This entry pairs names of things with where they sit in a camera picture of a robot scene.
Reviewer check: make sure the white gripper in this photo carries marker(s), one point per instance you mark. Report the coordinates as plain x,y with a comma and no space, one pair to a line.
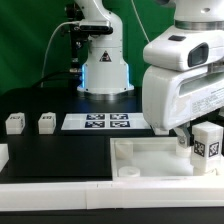
171,98

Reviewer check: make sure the white square tabletop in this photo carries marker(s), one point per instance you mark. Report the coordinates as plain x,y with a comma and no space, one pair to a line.
148,158

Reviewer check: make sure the white marker sheet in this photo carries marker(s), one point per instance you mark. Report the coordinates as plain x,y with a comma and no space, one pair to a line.
104,121

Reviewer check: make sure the white front fence bar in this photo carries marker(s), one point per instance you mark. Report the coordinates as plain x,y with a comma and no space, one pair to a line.
105,195

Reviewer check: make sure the white fence bar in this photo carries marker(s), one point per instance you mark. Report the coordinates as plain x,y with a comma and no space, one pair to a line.
4,155
105,195

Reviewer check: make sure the white left fence bar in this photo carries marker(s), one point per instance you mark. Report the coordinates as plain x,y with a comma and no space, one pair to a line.
4,155

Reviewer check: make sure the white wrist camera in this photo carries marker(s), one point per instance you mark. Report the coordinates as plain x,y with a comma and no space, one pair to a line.
182,50

